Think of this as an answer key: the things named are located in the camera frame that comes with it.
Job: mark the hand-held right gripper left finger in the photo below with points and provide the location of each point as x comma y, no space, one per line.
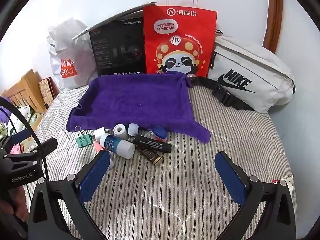
93,172

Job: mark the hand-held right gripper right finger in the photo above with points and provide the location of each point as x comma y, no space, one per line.
230,175

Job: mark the brown patterned box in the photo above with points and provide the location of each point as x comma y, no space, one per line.
46,90

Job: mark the pink and white tube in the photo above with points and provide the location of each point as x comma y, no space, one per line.
97,146

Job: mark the red paper bag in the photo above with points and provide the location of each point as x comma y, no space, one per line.
180,30

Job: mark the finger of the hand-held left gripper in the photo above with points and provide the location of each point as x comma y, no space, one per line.
18,136
42,146

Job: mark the black headset box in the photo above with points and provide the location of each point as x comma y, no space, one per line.
117,50

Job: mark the green binder clip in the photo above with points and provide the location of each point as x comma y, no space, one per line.
85,141

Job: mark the crumpled white paper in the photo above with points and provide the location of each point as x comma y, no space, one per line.
287,180

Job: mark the purple towel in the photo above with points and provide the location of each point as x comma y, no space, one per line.
137,100

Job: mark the wooden headboard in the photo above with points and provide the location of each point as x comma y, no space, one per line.
27,85

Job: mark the white usb light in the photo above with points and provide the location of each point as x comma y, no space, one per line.
133,129

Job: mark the white charger plug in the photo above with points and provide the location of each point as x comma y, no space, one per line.
100,132

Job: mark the long black tube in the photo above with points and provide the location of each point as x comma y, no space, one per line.
152,143

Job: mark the white tape roll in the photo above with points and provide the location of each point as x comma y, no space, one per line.
121,131

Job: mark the blue and white bottle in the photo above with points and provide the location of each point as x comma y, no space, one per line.
117,145

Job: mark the wooden door frame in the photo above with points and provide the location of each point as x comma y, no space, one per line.
273,17

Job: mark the white plastic shopping bag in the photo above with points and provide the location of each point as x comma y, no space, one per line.
67,52

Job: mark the white waist bag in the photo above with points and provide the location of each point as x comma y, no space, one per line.
250,62

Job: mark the person's left hand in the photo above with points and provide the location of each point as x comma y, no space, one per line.
15,205

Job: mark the printed cloth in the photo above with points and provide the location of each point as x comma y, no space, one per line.
25,112

